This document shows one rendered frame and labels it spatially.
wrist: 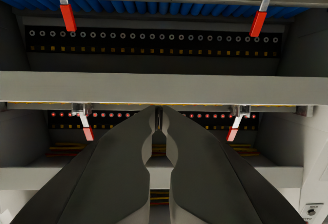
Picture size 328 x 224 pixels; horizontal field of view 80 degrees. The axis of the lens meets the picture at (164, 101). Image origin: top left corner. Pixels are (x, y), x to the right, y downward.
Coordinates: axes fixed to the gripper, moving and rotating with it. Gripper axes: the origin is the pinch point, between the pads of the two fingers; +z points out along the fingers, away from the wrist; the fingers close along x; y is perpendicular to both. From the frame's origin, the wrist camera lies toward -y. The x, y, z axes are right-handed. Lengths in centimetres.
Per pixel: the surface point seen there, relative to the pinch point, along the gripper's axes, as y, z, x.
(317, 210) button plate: 35, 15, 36
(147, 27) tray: 0.1, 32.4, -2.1
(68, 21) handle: -2.4, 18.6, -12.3
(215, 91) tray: 6.9, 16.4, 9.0
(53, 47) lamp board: 4.3, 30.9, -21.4
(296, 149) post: 22.4, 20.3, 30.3
